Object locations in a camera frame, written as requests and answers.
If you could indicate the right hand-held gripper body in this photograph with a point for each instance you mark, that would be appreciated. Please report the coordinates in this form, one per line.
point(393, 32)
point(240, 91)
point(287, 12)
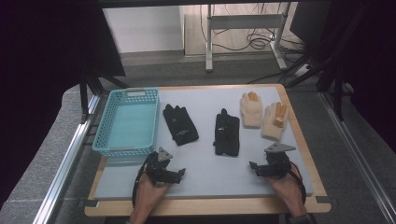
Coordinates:
point(277, 168)

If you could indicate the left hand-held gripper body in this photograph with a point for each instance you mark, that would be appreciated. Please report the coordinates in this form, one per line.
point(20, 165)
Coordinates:
point(157, 169)

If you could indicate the black glove with triangular logo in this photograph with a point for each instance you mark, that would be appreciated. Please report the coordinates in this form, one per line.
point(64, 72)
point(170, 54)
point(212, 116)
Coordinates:
point(182, 126)

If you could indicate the light blue plastic basket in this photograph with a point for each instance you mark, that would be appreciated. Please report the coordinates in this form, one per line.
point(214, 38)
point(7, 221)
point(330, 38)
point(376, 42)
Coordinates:
point(130, 124)

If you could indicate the person's right hand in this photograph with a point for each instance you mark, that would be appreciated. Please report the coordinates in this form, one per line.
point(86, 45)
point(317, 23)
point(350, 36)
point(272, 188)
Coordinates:
point(291, 193)

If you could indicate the person's left hand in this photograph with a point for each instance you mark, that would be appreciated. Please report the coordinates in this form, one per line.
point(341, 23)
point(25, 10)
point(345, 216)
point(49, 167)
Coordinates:
point(146, 196)

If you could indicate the grey table mat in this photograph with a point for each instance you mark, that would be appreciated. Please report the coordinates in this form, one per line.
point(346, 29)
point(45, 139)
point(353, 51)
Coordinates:
point(202, 168)

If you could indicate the cream glove with orange fingers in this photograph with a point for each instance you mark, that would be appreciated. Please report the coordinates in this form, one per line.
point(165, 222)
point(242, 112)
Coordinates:
point(251, 115)
point(270, 126)

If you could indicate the white power strip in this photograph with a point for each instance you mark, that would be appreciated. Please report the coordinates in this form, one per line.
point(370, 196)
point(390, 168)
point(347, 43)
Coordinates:
point(302, 70)

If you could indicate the black tripod stand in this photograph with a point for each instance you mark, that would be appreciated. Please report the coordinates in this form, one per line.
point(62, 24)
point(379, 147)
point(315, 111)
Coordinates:
point(90, 87)

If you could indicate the black stand legs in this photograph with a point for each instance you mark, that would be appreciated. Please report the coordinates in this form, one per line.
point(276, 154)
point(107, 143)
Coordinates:
point(323, 62)

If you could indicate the black curtain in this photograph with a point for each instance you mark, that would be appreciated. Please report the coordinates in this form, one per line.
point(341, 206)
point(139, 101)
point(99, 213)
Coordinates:
point(46, 62)
point(370, 62)

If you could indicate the aluminium rail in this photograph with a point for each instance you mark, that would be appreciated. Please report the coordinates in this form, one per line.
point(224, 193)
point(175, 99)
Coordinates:
point(358, 155)
point(67, 158)

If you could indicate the white metal desk frame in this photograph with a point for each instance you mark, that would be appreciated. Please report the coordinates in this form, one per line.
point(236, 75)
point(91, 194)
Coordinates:
point(246, 21)

